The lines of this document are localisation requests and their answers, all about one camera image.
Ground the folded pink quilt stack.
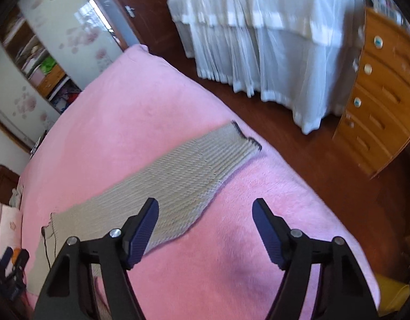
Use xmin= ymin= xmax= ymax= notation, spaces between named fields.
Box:
xmin=0 ymin=203 xmax=22 ymax=269

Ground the dark wooden headboard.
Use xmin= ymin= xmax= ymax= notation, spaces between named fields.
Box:
xmin=0 ymin=165 xmax=20 ymax=205

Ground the pink bed cover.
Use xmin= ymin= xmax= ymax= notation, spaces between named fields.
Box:
xmin=20 ymin=46 xmax=380 ymax=319

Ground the wooden drawer chest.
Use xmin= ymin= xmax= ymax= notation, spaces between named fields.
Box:
xmin=333 ymin=8 xmax=410 ymax=178

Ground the white lace covered furniture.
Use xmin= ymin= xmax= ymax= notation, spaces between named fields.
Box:
xmin=167 ymin=0 xmax=365 ymax=134

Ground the beige knit cardigan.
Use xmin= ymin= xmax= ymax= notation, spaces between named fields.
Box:
xmin=28 ymin=122 xmax=262 ymax=319

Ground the dark wooden nightstand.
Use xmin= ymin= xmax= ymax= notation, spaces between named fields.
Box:
xmin=30 ymin=130 xmax=48 ymax=158

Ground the yellow object on floor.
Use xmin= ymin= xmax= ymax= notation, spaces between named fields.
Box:
xmin=375 ymin=274 xmax=410 ymax=316

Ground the sliding door wardrobe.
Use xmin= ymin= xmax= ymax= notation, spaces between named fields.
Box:
xmin=0 ymin=0 xmax=123 ymax=148

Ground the brown wooden door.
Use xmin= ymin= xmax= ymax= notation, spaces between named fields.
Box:
xmin=97 ymin=0 xmax=199 ymax=74

